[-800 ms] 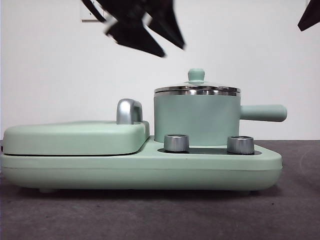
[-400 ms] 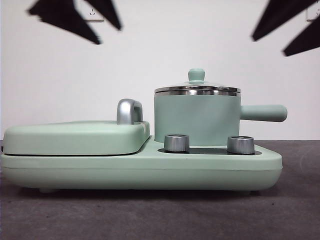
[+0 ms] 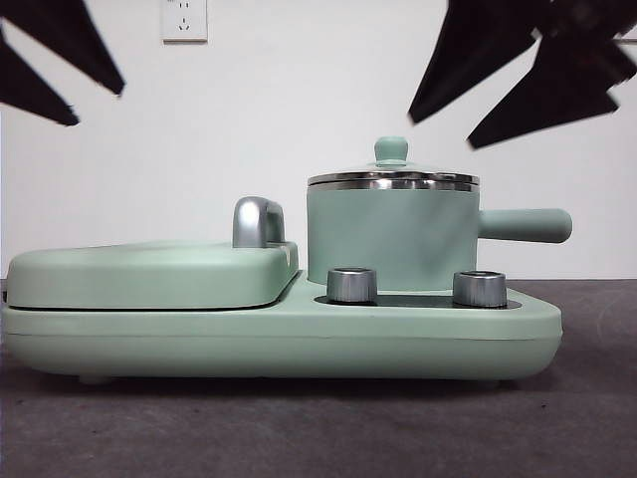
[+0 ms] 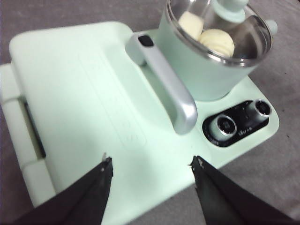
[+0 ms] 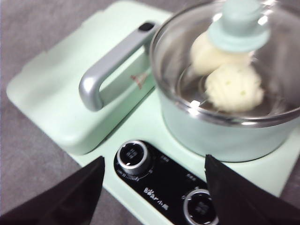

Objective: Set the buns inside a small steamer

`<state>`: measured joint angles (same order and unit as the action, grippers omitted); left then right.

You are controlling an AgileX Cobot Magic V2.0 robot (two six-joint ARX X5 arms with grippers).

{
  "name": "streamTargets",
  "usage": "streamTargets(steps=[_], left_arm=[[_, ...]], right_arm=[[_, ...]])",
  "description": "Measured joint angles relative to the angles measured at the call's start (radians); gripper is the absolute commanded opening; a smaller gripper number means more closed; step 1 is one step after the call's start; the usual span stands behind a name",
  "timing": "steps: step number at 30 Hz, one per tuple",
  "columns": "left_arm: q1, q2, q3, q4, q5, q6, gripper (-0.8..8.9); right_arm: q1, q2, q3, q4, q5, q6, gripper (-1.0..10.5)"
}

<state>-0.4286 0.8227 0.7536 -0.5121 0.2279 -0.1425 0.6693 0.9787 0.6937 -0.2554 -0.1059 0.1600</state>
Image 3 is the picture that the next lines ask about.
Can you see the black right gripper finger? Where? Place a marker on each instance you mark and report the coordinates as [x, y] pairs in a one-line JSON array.
[[542, 104], [473, 45]]

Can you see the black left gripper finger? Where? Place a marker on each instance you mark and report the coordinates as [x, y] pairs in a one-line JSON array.
[[69, 35], [30, 84]]

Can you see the glass pot lid green knob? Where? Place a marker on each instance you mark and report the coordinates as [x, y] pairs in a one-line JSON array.
[[390, 149]]

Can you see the silver control knob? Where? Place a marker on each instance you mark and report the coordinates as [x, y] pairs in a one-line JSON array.
[[479, 289], [351, 286]]

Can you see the green griddle lid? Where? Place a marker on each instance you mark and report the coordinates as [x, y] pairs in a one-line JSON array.
[[149, 279]]

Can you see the green breakfast machine base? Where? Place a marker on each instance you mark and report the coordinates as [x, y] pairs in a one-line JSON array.
[[298, 338]]

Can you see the white wall socket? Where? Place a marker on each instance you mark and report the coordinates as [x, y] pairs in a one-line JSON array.
[[184, 22]]

